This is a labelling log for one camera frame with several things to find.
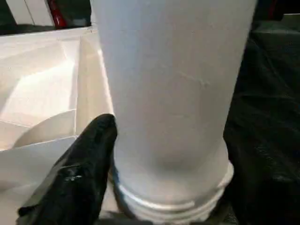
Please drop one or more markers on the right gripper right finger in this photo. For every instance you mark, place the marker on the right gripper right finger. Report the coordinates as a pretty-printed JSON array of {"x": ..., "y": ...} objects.
[{"x": 253, "y": 201}]

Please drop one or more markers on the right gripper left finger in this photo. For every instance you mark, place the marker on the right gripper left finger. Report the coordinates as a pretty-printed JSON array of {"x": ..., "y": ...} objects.
[{"x": 77, "y": 175}]

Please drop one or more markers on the white plastic table leg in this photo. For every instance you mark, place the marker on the white plastic table leg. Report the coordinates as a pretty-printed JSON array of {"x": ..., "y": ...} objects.
[{"x": 171, "y": 93}]

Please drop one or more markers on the white cabinet with glass doors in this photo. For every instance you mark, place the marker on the white cabinet with glass doors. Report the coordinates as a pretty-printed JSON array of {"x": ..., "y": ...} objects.
[{"x": 28, "y": 11}]

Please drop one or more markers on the black work mat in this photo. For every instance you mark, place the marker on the black work mat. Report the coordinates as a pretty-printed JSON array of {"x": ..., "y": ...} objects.
[{"x": 269, "y": 82}]

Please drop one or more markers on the white plastic table top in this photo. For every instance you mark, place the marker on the white plastic table top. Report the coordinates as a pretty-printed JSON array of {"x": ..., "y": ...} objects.
[{"x": 47, "y": 70}]

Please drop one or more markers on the red toy figure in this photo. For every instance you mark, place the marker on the red toy figure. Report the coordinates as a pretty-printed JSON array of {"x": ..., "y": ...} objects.
[{"x": 57, "y": 12}]

